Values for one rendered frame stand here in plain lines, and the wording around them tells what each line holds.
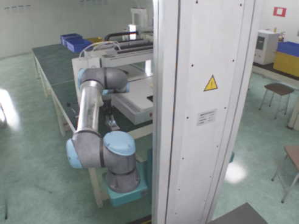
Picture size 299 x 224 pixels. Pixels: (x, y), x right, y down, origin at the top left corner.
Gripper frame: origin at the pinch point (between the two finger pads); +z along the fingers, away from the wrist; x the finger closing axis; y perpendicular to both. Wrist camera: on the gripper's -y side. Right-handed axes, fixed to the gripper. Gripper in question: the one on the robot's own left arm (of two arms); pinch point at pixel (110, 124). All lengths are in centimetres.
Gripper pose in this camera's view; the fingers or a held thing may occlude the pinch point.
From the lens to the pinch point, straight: 169.6
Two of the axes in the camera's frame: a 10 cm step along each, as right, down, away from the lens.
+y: 4.5, 1.9, -8.7
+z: 1.2, 9.5, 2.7
